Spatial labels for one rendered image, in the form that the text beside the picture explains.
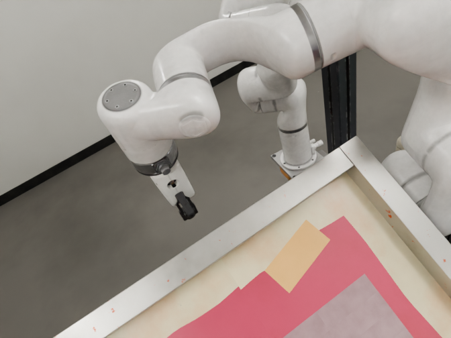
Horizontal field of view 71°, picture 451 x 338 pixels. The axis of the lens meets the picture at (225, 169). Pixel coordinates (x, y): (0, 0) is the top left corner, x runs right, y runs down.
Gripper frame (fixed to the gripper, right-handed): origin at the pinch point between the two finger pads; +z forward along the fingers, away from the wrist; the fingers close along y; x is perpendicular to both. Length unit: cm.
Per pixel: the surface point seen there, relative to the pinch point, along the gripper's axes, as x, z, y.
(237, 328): 3.3, -5.1, -26.8
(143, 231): 34, 186, 98
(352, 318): -11.3, -3.0, -34.8
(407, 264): -23.4, -3.3, -33.9
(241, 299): 0.7, -5.9, -24.0
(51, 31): 13, 106, 286
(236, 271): -0.9, -6.8, -20.6
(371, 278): -17.4, -3.7, -32.4
